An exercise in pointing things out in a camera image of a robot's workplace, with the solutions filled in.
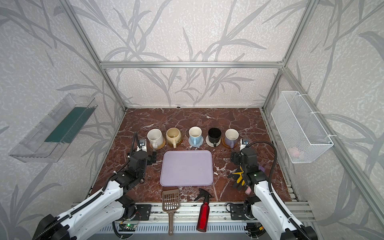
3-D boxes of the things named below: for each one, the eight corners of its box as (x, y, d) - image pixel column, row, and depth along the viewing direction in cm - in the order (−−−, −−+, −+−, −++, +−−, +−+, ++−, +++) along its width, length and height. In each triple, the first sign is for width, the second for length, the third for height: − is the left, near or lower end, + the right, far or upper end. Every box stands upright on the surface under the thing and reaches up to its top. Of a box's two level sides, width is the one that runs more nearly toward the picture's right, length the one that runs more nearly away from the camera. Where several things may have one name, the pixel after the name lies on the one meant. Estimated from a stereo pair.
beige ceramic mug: (166, 151, 98) (164, 144, 91) (169, 134, 106) (167, 127, 99) (179, 151, 98) (178, 144, 91) (181, 134, 107) (180, 127, 99)
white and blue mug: (189, 149, 99) (187, 141, 91) (190, 135, 106) (189, 126, 98) (201, 149, 99) (201, 141, 91) (201, 135, 106) (201, 126, 98)
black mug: (208, 150, 98) (209, 140, 90) (208, 137, 105) (208, 127, 96) (220, 150, 98) (222, 140, 90) (219, 137, 105) (220, 127, 96)
